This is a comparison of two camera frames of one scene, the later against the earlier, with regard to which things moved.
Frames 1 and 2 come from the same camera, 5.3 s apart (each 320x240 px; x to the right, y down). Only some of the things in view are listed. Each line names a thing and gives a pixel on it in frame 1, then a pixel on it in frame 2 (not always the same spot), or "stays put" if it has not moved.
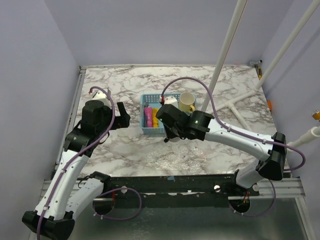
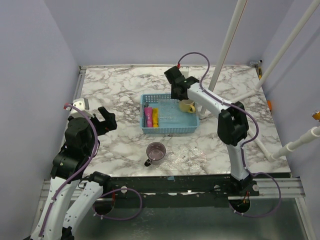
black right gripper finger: x=169 y=134 to x=174 y=92
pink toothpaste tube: x=148 y=112 stays put
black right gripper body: x=171 y=128 to x=178 y=83
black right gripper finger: x=175 y=134 to x=182 y=95
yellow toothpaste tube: x=155 y=119 stays put
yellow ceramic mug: x=186 y=102 stays put
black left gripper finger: x=122 y=110 to x=104 y=113
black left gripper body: x=122 y=116 to x=100 y=122
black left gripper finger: x=123 y=121 to x=110 y=121
